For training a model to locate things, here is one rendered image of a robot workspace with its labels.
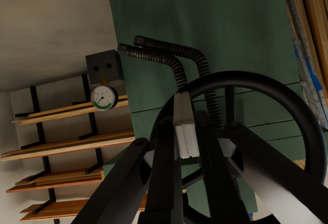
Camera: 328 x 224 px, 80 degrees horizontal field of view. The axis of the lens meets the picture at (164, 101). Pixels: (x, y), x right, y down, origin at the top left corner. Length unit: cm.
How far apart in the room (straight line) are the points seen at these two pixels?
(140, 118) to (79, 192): 343
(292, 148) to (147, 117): 37
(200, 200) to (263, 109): 27
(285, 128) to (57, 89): 356
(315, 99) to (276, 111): 87
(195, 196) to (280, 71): 36
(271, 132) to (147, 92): 33
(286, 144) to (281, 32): 28
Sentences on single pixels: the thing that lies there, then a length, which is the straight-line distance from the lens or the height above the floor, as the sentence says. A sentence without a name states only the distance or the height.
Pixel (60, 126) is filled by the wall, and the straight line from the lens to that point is 381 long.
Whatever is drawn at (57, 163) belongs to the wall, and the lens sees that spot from 399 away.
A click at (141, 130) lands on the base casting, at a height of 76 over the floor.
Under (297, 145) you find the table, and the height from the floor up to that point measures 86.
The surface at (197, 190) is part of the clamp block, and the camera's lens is 47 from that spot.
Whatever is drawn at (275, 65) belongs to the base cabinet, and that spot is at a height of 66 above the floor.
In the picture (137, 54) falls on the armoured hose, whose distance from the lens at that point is 44.
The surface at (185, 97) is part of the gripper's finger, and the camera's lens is 19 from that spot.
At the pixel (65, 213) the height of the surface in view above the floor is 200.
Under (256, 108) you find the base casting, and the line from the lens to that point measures 55.
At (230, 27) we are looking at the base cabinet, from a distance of 56.
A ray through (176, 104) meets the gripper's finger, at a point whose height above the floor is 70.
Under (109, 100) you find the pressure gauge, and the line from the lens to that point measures 50.
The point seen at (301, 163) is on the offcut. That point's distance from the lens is 64.
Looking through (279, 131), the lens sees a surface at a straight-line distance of 57.
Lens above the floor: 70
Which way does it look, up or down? 1 degrees down
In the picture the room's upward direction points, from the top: 169 degrees clockwise
